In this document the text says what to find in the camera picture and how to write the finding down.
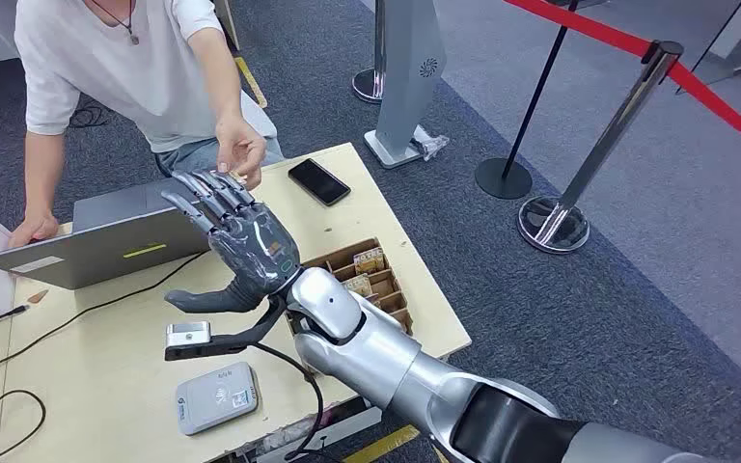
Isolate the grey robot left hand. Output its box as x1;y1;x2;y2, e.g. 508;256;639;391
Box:
160;168;303;315

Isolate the person's left hand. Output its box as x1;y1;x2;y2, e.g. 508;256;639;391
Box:
214;115;268;192

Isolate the person's right hand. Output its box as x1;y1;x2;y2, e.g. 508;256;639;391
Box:
8;213;61;251

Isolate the cardboard card organizer box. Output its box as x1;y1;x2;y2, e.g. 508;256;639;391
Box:
287;237;415;337

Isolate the person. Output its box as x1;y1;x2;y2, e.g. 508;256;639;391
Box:
8;0;286;251

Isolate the grey card reader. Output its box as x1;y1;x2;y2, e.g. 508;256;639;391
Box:
174;361;261;438

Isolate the yellow floor tape strip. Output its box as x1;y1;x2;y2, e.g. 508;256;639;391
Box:
343;424;449;463
234;56;268;110

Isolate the grey laptop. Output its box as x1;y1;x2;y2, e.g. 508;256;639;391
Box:
0;177;218;292

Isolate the black smartphone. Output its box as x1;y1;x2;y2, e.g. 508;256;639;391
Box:
287;157;352;207

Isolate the grey kiosk stand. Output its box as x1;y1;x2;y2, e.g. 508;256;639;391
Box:
362;0;449;171

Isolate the clear plastic wrapper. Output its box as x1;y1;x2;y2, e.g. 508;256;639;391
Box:
411;125;451;162

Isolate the red barrier belt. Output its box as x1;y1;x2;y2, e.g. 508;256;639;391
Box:
503;0;741;161

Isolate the black laptop power cable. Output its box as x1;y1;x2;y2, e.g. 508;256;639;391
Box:
0;251;208;388

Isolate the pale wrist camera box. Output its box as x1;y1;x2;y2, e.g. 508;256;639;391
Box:
165;321;213;349

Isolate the black coiled floor cable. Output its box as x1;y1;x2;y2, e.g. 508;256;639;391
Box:
67;98;113;129

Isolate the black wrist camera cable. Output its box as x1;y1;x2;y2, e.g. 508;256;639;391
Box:
252;341;327;463

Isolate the chrome stanchion post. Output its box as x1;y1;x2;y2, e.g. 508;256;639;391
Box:
515;40;685;256
351;0;388;105

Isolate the cord pendant necklace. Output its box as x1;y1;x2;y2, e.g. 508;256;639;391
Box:
89;0;142;47

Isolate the black looped cable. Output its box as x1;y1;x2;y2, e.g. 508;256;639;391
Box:
0;390;47;463

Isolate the white desk frame rail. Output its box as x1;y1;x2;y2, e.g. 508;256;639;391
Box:
261;405;385;463

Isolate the black stanchion post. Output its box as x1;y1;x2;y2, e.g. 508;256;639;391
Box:
474;0;582;201

